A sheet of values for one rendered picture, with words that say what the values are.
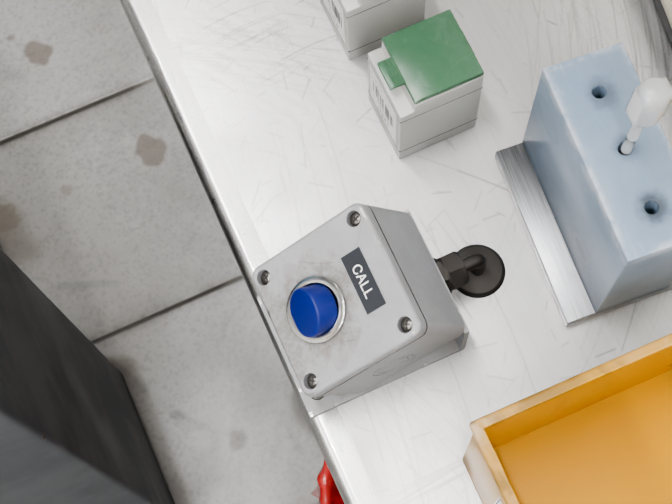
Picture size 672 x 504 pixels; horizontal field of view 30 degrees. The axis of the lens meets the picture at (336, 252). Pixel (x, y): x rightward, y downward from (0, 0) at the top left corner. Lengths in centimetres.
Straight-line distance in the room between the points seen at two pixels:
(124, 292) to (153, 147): 20
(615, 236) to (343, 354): 13
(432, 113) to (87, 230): 103
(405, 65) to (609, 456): 22
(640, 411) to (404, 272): 15
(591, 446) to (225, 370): 96
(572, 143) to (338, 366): 15
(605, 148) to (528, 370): 13
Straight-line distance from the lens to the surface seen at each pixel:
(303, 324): 59
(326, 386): 59
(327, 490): 107
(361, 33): 68
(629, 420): 65
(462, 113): 66
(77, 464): 104
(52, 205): 166
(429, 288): 60
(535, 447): 64
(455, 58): 63
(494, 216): 67
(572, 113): 59
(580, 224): 62
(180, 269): 159
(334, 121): 69
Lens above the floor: 151
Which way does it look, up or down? 72 degrees down
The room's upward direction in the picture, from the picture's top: 7 degrees counter-clockwise
